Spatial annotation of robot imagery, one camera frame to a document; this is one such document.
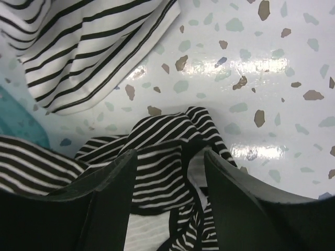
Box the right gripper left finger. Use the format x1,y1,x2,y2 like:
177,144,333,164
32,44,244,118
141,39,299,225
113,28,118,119
1,150,137,250

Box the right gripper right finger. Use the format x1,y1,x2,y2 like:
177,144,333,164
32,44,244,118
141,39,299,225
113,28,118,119
204,150,334,250

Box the teal transparent plastic bin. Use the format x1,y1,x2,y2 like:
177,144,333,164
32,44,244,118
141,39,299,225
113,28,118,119
1,87,50,148

